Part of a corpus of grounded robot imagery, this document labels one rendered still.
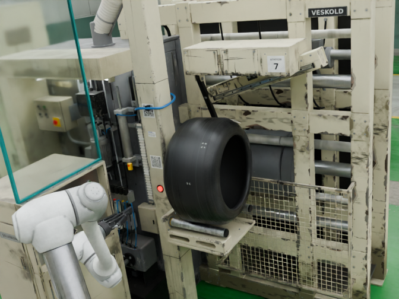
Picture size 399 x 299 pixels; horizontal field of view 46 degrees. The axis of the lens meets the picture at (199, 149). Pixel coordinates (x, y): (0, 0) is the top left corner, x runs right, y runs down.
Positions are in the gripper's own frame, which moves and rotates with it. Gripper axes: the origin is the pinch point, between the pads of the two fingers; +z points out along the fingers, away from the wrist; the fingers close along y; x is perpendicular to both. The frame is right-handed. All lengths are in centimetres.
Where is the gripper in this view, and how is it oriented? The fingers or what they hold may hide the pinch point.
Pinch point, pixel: (126, 212)
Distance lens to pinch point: 245.0
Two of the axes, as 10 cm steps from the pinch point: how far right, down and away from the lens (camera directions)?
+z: 5.2, -3.5, 7.8
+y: -8.5, -0.9, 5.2
